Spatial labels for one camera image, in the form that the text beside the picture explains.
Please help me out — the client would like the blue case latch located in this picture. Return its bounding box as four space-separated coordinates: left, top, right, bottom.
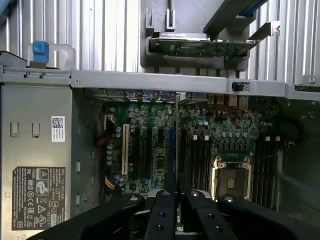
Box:
30 41 50 64

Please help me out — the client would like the grey metal PC case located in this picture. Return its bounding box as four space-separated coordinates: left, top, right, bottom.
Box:
0 49 320 240

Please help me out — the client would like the silver CPU socket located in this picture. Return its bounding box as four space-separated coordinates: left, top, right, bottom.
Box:
210 154 254 201

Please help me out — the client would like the grey power supply unit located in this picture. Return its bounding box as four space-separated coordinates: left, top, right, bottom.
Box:
0 83 74 235

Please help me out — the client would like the white QR code sticker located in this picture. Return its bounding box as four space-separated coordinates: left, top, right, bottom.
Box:
51 115 67 143

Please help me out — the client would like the thick black cable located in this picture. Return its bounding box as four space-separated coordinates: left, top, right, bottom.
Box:
274 116 304 145

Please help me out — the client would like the yellow power wire bundle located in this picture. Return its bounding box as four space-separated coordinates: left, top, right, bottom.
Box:
104 174 118 191
95 133 114 149

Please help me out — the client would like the green motherboard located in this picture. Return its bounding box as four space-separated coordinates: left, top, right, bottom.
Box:
99 93 283 210

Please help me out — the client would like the black expansion slot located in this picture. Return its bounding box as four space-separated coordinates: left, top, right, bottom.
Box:
134 126 141 176
145 127 153 174

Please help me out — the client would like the black RAM slot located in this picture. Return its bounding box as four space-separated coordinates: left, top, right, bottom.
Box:
205 134 212 193
194 134 201 192
264 138 273 202
270 136 281 203
258 136 271 201
251 138 261 201
189 136 196 192
199 136 207 192

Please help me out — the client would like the blue expansion slot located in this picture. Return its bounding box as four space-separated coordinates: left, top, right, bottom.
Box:
168 126 176 176

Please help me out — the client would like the green graphics card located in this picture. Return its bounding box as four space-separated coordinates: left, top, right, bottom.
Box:
149 31 257 58

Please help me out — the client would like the black rating label sticker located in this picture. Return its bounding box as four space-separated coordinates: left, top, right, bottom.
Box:
11 166 67 231

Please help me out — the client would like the white expansion slot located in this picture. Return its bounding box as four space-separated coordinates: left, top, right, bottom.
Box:
121 123 131 176

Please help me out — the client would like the black case intrusion switch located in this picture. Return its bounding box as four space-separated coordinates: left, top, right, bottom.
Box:
231 81 251 94

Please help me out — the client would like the thin red wire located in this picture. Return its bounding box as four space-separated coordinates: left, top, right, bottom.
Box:
216 95 252 130

